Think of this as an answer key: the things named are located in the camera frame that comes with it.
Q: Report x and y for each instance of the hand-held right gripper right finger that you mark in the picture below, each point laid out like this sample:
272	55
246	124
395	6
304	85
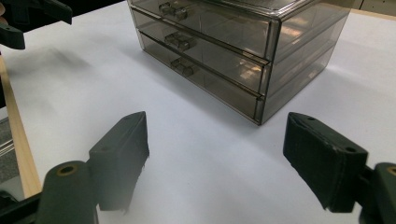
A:
323	161

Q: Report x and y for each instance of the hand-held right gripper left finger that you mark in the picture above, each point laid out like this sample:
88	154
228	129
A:
120	161

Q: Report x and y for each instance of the smoky clear plastic drawer cabinet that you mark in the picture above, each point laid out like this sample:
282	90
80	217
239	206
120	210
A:
306	59

